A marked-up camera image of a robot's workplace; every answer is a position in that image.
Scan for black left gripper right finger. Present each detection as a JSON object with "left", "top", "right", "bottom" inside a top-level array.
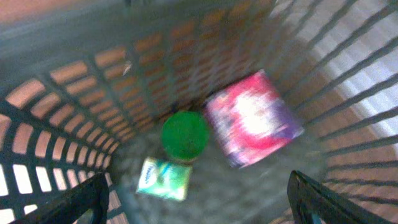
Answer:
[{"left": 287, "top": 170, "right": 395, "bottom": 223}]

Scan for grey plastic basket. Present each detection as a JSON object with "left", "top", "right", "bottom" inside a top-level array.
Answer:
[{"left": 1, "top": 0, "right": 397, "bottom": 223}]

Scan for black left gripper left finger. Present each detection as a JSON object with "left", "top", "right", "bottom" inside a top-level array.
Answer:
[{"left": 13, "top": 172, "right": 109, "bottom": 224}]

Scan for small green tissue pack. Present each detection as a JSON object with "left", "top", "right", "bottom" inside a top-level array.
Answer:
[{"left": 136, "top": 157, "right": 192, "bottom": 202}]

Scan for red purple snack pack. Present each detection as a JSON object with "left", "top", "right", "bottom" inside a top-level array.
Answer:
[{"left": 205, "top": 69, "right": 304, "bottom": 169}]

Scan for green lid jar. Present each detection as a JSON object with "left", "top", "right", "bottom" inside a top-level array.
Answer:
[{"left": 161, "top": 111, "right": 210, "bottom": 162}]

